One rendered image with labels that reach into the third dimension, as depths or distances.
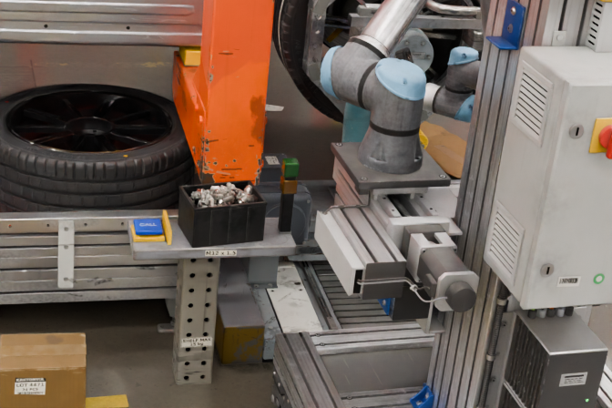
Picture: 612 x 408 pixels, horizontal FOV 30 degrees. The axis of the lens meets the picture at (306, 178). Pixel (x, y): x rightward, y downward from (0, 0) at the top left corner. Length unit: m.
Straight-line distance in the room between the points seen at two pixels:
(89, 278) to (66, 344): 0.32
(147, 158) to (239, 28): 0.56
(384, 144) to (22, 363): 1.09
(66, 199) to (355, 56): 1.08
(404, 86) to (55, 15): 1.30
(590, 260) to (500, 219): 0.20
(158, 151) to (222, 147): 0.34
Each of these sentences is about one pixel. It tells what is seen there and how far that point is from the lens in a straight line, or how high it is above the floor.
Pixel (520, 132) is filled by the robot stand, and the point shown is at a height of 1.08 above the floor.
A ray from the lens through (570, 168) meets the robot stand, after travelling 2.15.
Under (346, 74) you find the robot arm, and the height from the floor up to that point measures 1.01.
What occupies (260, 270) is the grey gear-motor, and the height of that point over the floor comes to 0.13.
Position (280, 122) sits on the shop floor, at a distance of 4.99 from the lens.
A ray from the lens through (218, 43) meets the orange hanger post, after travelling 2.99.
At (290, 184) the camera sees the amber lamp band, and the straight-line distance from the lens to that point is 3.01.
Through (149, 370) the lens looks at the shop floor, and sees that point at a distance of 3.29.
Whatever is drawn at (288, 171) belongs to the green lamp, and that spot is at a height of 0.64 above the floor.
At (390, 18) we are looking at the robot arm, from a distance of 2.71.
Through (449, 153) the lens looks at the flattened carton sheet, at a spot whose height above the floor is 0.01.
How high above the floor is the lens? 1.88
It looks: 25 degrees down
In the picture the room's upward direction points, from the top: 6 degrees clockwise
